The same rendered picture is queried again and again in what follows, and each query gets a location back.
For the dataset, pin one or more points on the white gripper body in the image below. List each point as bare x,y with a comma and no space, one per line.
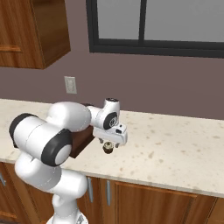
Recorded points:
109,137

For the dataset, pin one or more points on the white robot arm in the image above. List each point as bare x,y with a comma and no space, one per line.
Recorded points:
43,137

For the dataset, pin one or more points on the brown cupcake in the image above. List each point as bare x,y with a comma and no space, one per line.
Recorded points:
108,148

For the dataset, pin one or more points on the dark brown tray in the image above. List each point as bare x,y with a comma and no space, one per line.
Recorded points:
83,140

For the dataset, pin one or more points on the wooden base cupboard door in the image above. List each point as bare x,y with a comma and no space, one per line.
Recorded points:
218,213
17,198
151,204
94,210

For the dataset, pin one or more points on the black framed window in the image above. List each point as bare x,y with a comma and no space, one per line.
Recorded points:
163,46

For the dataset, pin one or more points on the white wall outlet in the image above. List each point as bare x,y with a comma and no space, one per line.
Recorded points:
70,85

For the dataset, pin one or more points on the wooden wall cupboard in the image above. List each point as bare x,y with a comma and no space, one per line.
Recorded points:
38,32

